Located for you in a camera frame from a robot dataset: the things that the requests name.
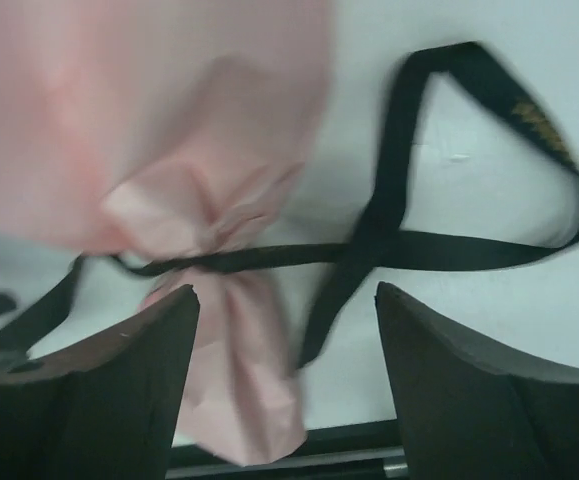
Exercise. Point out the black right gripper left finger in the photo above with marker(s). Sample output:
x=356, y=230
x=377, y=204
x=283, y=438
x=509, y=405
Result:
x=104, y=407

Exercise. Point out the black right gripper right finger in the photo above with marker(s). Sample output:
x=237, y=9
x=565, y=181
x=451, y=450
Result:
x=471, y=407

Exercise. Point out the black ribbon gold lettering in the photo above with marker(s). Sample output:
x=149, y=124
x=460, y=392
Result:
x=377, y=239

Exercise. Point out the pink flower bouquet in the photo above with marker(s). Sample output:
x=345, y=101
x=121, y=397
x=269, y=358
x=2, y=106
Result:
x=135, y=127

